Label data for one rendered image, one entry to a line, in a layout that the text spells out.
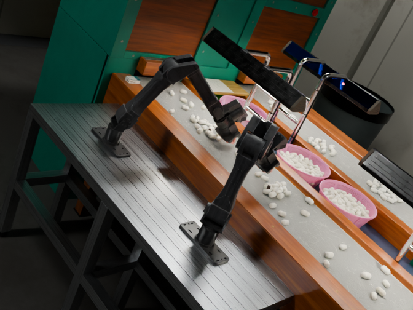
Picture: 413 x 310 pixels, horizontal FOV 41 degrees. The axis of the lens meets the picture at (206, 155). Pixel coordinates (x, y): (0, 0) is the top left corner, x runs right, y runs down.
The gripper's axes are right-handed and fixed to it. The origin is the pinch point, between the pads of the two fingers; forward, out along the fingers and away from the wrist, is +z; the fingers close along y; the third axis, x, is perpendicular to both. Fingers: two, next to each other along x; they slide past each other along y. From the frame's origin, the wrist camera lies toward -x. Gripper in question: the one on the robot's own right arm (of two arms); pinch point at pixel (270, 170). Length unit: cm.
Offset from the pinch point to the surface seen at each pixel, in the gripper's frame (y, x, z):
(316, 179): -0.5, -17.5, 30.8
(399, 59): 108, -175, 185
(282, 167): 7.9, -8.3, 17.9
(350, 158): 14, -47, 68
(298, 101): 8.1, -25.6, -11.6
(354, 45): 151, -167, 189
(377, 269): -51, -3, 16
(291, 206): -13.2, 3.0, 8.3
